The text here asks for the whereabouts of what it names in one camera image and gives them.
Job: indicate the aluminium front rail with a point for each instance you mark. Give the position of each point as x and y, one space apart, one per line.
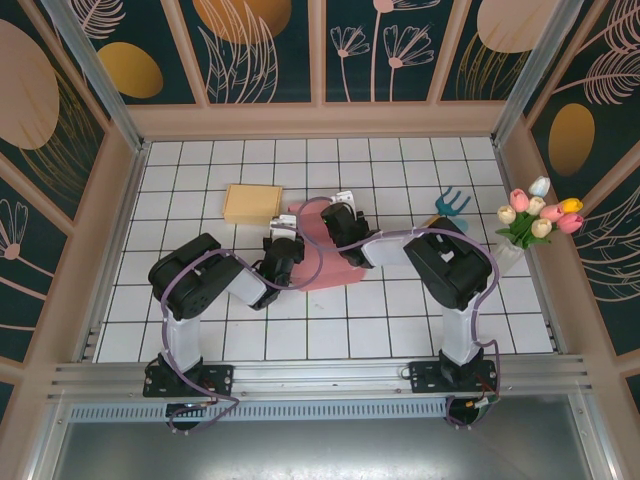
320 377

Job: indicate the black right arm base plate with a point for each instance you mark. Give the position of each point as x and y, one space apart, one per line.
422 377

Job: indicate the white ribbed vase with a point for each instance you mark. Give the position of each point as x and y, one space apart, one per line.
507 252

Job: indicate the teal toy rake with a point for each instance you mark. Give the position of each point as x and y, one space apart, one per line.
442 205

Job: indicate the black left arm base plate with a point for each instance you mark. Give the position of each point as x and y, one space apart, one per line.
222 380

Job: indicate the aluminium corner post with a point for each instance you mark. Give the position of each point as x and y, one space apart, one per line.
97 75
532 75

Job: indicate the pink paper box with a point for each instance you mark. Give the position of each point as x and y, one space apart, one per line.
340 275

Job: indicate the artificial tulip bouquet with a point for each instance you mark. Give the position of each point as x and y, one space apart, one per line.
520 200

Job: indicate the black round controller unit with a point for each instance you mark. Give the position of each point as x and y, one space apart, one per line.
457 415
182 426

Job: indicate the grey metal sheet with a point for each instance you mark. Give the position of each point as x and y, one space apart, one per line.
320 450

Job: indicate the yellow paper box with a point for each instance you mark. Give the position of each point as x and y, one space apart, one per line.
250 202

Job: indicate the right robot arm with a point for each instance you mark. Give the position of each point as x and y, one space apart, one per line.
450 270

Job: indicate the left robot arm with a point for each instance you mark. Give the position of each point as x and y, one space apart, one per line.
185 340

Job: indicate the blue toy shovel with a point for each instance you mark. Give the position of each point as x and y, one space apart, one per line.
464 226

